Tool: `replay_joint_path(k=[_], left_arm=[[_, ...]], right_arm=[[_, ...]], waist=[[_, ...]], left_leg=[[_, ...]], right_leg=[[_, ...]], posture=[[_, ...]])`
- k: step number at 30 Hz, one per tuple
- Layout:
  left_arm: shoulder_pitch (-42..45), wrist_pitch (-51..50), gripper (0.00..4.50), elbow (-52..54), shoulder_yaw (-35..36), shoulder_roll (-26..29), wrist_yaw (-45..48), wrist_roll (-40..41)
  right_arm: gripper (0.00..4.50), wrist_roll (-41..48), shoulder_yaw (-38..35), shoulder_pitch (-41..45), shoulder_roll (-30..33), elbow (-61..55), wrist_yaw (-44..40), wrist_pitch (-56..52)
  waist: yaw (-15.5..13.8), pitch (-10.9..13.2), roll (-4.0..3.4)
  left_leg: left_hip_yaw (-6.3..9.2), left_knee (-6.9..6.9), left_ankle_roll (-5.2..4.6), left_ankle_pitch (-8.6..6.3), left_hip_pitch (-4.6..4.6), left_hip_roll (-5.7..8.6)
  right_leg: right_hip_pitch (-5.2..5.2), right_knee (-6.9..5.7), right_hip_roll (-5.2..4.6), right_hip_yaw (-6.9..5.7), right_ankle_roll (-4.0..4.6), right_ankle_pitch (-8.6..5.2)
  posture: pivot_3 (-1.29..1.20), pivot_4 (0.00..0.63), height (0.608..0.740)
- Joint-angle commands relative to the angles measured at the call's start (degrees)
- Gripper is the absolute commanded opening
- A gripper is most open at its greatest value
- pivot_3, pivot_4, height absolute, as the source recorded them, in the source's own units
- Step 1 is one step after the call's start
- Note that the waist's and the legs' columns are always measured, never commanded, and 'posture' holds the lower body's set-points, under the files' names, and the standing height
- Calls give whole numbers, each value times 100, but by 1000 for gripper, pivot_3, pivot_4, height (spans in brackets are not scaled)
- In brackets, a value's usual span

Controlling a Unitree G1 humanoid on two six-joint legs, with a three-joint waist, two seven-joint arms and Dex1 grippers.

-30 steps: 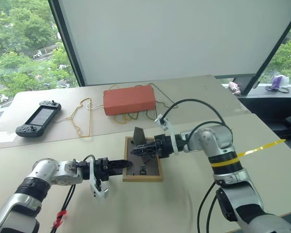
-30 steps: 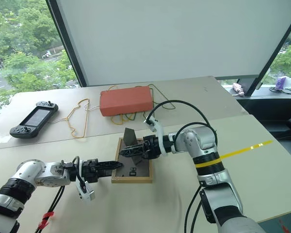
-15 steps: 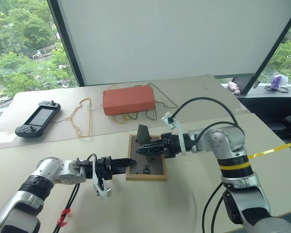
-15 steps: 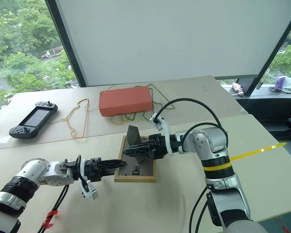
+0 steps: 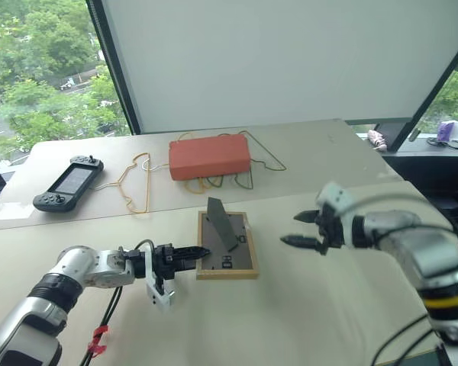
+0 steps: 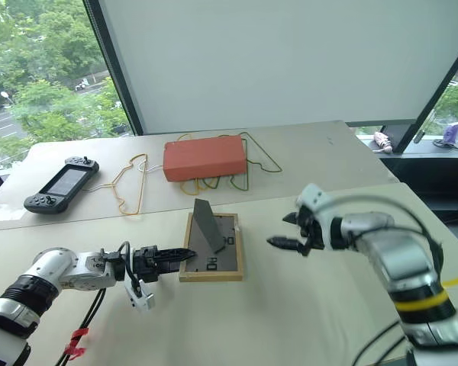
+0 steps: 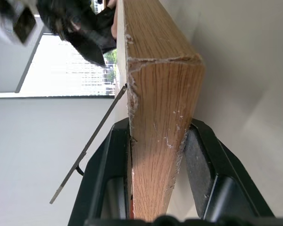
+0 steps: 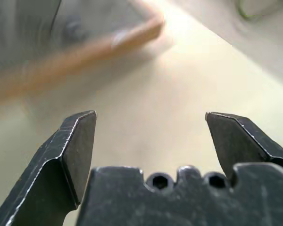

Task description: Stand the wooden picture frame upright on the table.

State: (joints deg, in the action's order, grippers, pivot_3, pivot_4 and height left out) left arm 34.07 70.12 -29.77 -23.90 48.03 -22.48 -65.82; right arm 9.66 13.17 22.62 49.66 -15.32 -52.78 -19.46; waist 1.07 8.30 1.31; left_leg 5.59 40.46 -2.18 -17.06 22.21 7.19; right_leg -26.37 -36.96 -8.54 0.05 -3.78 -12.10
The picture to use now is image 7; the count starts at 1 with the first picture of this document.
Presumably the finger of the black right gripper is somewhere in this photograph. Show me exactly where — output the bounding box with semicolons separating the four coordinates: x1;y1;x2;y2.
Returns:
67;29;107;66
89;6;117;54

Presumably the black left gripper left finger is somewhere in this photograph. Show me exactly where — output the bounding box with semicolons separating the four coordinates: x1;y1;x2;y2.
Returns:
67;118;134;226

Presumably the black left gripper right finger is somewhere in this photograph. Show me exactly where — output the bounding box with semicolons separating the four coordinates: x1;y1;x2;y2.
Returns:
183;118;275;218

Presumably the wooden board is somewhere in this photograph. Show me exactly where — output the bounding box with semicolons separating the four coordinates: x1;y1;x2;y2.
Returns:
49;0;206;222

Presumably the window with grey frame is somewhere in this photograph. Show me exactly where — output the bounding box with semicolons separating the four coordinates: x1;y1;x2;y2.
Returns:
0;14;120;98

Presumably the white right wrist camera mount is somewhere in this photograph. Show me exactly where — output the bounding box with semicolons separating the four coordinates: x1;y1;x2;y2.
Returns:
0;0;42;47

